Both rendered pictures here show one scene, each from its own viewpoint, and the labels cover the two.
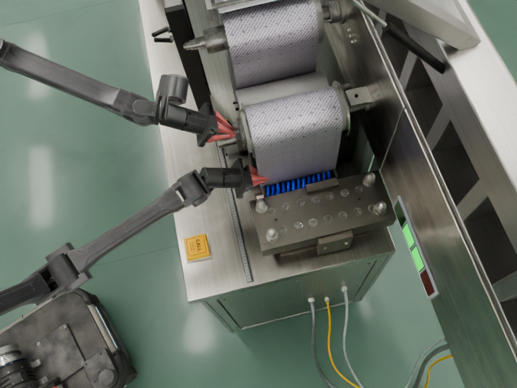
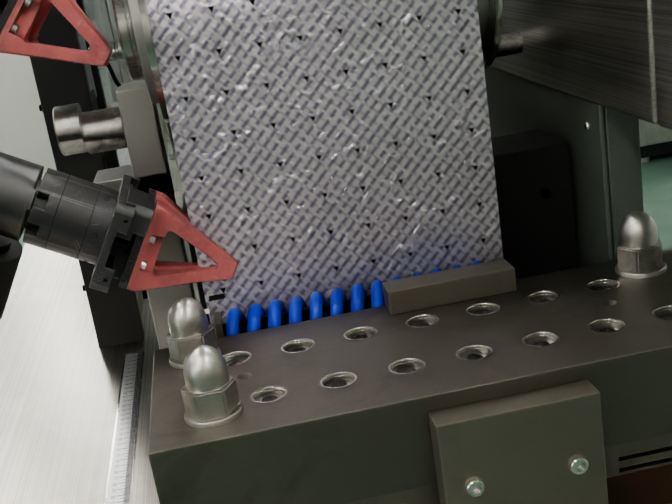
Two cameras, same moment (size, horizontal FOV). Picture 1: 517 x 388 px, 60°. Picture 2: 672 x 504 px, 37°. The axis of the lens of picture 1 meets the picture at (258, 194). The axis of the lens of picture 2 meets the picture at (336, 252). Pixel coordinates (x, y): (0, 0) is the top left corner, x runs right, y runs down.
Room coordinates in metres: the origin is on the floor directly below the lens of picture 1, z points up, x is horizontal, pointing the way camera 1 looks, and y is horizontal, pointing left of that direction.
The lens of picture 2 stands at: (-0.14, -0.08, 1.30)
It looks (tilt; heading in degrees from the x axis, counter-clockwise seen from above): 18 degrees down; 357
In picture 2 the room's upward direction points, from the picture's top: 9 degrees counter-clockwise
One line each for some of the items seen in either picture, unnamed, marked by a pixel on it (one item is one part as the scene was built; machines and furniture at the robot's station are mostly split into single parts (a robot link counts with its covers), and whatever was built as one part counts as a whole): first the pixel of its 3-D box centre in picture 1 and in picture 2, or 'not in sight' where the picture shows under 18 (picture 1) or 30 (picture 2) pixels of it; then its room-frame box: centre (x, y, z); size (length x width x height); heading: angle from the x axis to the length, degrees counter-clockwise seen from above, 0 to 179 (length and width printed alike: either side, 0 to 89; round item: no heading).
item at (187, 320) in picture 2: (261, 204); (189, 328); (0.51, 0.00, 1.05); 0.04 x 0.04 x 0.04
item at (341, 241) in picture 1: (334, 244); (523, 485); (0.38, -0.19, 0.96); 0.10 x 0.03 x 0.11; 94
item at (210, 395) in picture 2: (271, 233); (207, 380); (0.42, -0.02, 1.05); 0.04 x 0.04 x 0.04
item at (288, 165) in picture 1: (298, 165); (344, 197); (0.59, -0.13, 1.11); 0.23 x 0.01 x 0.18; 94
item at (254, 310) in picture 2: (299, 183); (364, 305); (0.57, -0.13, 1.03); 0.21 x 0.04 x 0.03; 94
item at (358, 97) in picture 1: (358, 97); not in sight; (0.66, -0.30, 1.28); 0.06 x 0.05 x 0.02; 94
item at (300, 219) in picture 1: (321, 212); (452, 376); (0.47, -0.17, 1.00); 0.40 x 0.16 x 0.06; 94
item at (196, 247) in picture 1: (196, 246); not in sight; (0.47, 0.22, 0.91); 0.07 x 0.07 x 0.02; 4
